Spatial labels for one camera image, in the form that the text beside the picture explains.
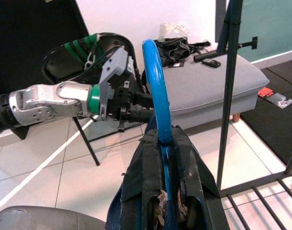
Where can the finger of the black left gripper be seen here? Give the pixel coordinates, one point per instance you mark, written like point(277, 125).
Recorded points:
point(142, 99)
point(141, 114)

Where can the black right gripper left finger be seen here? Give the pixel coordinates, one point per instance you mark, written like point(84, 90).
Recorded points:
point(146, 172)

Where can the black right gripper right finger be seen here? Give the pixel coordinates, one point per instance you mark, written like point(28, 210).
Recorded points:
point(191, 177)

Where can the blue plastic hanger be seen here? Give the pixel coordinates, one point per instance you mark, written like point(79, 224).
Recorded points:
point(158, 83)

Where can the navy t-shirt with gold print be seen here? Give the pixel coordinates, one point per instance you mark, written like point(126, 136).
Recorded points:
point(113, 210)

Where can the black folding chair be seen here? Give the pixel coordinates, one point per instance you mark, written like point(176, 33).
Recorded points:
point(62, 64)

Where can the grey upholstered ottoman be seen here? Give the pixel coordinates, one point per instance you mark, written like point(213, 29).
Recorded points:
point(208, 83)

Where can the clear plastic bag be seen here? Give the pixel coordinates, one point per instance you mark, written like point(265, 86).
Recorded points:
point(170, 30)

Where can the black key fob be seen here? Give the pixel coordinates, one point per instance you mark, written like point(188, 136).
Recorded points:
point(211, 63)

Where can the black selfie stick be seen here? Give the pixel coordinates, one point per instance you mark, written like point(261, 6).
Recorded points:
point(208, 55)

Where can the black metal clothes rack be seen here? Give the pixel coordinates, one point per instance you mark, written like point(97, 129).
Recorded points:
point(228, 95)

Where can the black rubber floor mat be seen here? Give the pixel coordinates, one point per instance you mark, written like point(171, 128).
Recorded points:
point(275, 129)

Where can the red plastic packet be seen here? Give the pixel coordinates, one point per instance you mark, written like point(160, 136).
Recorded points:
point(265, 92)

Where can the black door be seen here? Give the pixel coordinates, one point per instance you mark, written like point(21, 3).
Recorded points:
point(28, 28)

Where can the grey robot right foot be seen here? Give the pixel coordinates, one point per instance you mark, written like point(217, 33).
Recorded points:
point(40, 219)

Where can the clear bag of screws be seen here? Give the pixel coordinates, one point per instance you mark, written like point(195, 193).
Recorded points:
point(281, 100)

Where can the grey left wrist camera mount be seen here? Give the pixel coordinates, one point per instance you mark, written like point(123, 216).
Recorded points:
point(115, 64)

